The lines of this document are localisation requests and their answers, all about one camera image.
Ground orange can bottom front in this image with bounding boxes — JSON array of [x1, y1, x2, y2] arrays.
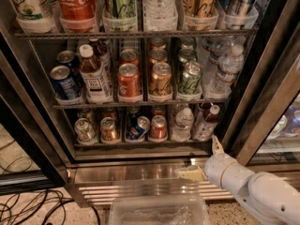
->
[[100, 117, 120, 143]]

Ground gold tall can top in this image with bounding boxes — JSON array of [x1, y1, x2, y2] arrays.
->
[[181, 0, 215, 30]]

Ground blue can middle rear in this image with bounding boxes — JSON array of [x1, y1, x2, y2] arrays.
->
[[56, 51, 83, 87]]

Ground left glass fridge door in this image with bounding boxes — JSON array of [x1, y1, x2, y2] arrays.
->
[[0, 49, 70, 196]]

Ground gold can middle front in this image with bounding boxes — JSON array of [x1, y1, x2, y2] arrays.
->
[[149, 62, 172, 97]]

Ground blue pepsi can bottom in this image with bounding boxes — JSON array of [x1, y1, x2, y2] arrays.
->
[[126, 116, 150, 141]]

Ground steel fridge base grille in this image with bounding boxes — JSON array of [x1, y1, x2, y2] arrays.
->
[[66, 157, 233, 207]]

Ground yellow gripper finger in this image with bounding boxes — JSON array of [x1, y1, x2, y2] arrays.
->
[[175, 165, 206, 182], [212, 135, 224, 155]]

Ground tea bottle middle front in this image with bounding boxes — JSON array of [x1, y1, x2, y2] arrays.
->
[[79, 44, 112, 98]]

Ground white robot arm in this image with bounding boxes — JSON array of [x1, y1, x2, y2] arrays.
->
[[175, 135, 300, 225]]

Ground green can middle front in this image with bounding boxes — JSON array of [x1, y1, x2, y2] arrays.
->
[[178, 61, 202, 95]]

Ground water bottle middle front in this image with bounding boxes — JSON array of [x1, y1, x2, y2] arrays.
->
[[212, 44, 244, 94]]

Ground red can bottom front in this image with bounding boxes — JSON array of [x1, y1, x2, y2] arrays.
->
[[149, 115, 168, 142]]

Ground clear water bottle front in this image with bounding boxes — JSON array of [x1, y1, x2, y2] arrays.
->
[[172, 108, 194, 142]]

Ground clear water bottle behind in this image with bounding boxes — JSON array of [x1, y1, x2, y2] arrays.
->
[[171, 103, 189, 118]]

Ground blue can middle front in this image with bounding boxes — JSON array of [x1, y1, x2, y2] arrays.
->
[[50, 66, 81, 100]]

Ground dark tall can top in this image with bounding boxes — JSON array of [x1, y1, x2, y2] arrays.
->
[[218, 0, 256, 30]]

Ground green white can bottom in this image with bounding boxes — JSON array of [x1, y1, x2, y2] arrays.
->
[[74, 118, 97, 144]]

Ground coca cola bottle top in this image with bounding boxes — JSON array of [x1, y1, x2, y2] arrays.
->
[[58, 0, 98, 33]]

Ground red coke can rear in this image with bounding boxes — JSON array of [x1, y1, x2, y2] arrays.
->
[[119, 49, 140, 66]]

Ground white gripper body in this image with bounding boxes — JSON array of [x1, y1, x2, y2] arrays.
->
[[204, 153, 253, 194]]

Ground tea bottle bottom shelf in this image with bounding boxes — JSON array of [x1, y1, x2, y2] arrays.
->
[[193, 105, 220, 142]]

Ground clear bottle top shelf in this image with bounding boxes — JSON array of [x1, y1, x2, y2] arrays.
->
[[142, 0, 178, 31]]

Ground red coke can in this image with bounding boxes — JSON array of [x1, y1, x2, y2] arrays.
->
[[119, 49, 140, 66], [118, 63, 141, 98]]

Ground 7up bottle top shelf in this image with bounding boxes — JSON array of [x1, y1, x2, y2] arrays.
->
[[12, 0, 53, 20]]

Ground glass fridge door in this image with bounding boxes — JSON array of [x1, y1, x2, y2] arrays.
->
[[0, 49, 70, 196], [219, 0, 300, 173]]

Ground clear plastic bin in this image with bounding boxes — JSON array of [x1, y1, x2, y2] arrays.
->
[[109, 194, 211, 225]]

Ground right glass fridge door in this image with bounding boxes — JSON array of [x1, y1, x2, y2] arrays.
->
[[219, 0, 300, 173]]

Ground clear water bottle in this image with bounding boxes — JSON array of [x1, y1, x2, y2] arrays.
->
[[171, 103, 189, 118], [172, 108, 194, 142]]

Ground red coke can front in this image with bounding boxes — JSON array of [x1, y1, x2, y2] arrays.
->
[[118, 63, 141, 98]]

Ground tea bottle middle rear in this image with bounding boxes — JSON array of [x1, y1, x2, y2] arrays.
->
[[89, 38, 112, 81]]

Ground green tall can top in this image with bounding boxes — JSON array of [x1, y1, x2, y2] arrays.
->
[[105, 0, 137, 31]]

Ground water bottle middle rear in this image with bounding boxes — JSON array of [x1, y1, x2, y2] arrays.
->
[[204, 36, 234, 82]]

